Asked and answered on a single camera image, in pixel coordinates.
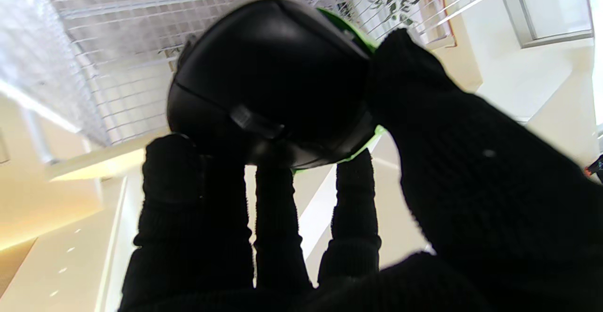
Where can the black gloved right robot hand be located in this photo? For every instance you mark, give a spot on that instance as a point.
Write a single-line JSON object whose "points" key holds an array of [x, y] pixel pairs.
{"points": [[471, 208]]}

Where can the black green computer mouse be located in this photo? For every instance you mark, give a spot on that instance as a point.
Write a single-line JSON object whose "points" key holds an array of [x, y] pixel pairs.
{"points": [[264, 67]]}

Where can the small green plant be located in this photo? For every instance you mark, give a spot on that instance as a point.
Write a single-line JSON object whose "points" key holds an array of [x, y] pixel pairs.
{"points": [[395, 3]]}

